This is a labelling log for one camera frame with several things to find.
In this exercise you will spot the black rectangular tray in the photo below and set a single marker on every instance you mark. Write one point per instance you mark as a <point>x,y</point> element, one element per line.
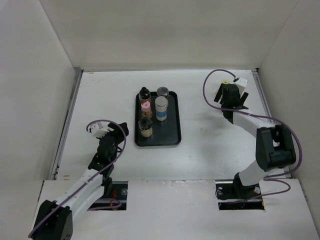
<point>164,133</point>

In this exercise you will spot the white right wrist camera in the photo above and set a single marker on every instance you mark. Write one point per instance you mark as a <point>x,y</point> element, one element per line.
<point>241,84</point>

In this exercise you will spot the yellow cap condiment bottle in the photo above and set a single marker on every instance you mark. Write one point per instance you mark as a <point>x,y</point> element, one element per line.
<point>226,81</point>

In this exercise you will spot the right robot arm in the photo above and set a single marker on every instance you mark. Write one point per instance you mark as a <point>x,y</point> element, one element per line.
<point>274,147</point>

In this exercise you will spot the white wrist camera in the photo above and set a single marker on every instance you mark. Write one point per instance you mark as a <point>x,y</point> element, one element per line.
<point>97,130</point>
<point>241,84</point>

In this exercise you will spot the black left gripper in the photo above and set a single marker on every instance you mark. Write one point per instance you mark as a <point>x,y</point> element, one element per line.
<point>115,132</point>

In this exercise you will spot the silver lid blue label jar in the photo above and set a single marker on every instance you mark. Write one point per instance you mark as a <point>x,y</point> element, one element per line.
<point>161,105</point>

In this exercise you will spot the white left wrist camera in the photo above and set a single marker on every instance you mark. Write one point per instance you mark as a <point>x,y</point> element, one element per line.
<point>97,130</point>

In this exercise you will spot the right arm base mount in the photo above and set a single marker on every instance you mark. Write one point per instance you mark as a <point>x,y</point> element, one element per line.
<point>232,195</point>

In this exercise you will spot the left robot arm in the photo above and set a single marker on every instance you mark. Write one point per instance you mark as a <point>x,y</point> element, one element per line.
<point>55,219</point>

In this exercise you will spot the black knob grinder bottle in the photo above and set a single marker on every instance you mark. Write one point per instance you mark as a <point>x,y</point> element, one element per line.
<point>145,127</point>

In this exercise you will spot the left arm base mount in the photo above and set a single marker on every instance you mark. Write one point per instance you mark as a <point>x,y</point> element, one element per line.
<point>114,197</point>

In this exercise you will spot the black knob spice bottle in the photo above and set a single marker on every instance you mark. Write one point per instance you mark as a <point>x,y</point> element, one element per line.
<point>144,95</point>

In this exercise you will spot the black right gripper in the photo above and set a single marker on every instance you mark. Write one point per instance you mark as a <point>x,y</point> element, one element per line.
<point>243,98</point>

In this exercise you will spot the pink cap spice bottle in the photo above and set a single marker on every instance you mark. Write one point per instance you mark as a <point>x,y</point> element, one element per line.
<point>146,110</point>

